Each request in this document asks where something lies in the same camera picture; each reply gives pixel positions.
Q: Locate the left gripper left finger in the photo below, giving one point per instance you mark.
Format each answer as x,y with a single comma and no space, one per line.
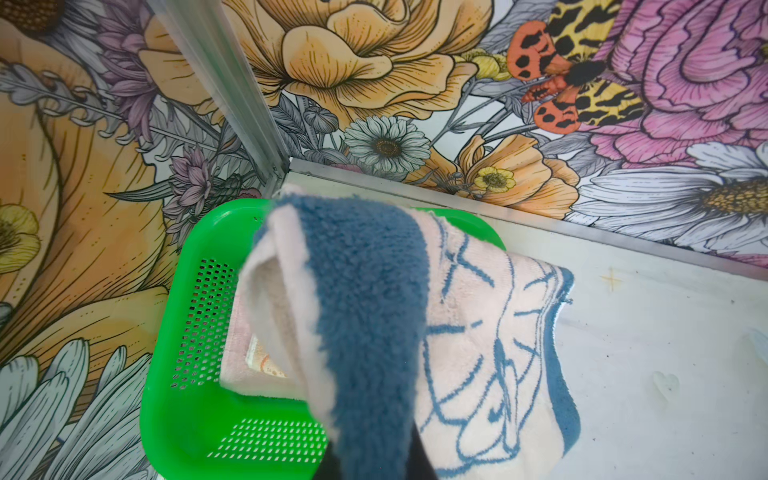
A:
330,466

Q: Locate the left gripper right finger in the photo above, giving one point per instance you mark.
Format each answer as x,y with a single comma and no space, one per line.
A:
419,466

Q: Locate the pink towel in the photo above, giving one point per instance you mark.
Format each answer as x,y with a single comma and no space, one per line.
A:
284,351

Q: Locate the orange patterned towel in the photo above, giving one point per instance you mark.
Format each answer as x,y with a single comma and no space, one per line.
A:
259,361

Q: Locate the blue white patterned towel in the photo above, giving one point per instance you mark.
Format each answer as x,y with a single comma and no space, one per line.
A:
424,352

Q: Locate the green plastic basket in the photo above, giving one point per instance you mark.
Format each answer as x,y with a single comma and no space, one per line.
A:
192,390

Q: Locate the left aluminium frame post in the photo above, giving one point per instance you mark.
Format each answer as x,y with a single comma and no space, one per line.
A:
206,39

